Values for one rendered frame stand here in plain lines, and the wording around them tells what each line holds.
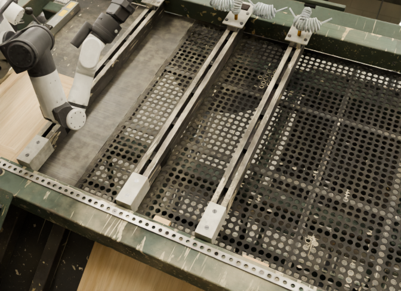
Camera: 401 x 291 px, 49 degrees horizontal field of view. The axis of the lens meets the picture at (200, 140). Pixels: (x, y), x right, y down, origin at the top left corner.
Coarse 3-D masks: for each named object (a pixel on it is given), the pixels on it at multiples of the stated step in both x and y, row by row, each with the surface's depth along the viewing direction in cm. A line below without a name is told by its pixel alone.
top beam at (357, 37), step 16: (176, 0) 219; (192, 0) 216; (208, 0) 216; (192, 16) 222; (208, 16) 218; (224, 16) 213; (256, 16) 207; (288, 16) 206; (256, 32) 213; (272, 32) 208; (320, 32) 199; (336, 32) 198; (352, 32) 198; (320, 48) 204; (336, 48) 200; (352, 48) 196; (368, 48) 193; (384, 48) 191; (400, 48) 191; (384, 64) 195; (400, 64) 192
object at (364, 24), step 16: (256, 0) 258; (272, 0) 256; (288, 0) 253; (320, 16) 247; (336, 16) 245; (352, 16) 243; (368, 32) 240; (384, 32) 238; (400, 32) 236; (112, 192) 208; (160, 192) 225; (368, 272) 247; (384, 272) 207
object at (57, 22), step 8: (64, 8) 225; (72, 8) 225; (80, 8) 231; (56, 16) 221; (64, 16) 221; (72, 16) 227; (56, 24) 218; (56, 32) 219; (8, 72) 198; (0, 80) 195
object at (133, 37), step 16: (144, 0) 216; (160, 0) 216; (144, 16) 215; (160, 16) 222; (128, 32) 207; (144, 32) 213; (112, 48) 200; (128, 48) 203; (112, 64) 195; (96, 80) 188; (96, 96) 191; (48, 128) 173; (64, 128) 176; (32, 144) 167; (48, 144) 170; (32, 160) 163
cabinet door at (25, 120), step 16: (16, 80) 197; (64, 80) 196; (0, 96) 191; (16, 96) 191; (32, 96) 191; (0, 112) 186; (16, 112) 185; (32, 112) 185; (0, 128) 180; (16, 128) 180; (32, 128) 180; (0, 144) 175; (16, 144) 175; (16, 160) 170
